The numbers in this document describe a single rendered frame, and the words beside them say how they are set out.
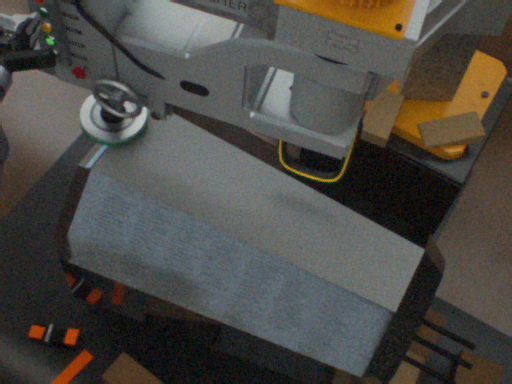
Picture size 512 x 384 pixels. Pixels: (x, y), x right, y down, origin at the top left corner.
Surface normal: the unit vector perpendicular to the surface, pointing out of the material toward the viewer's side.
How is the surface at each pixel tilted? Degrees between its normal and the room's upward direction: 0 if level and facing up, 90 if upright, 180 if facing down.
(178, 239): 45
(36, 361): 0
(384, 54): 90
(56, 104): 0
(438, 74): 90
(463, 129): 11
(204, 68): 90
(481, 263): 0
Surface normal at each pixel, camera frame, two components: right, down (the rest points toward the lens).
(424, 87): -0.02, 0.86
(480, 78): 0.06, -0.51
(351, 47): -0.33, 0.80
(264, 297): -0.26, 0.17
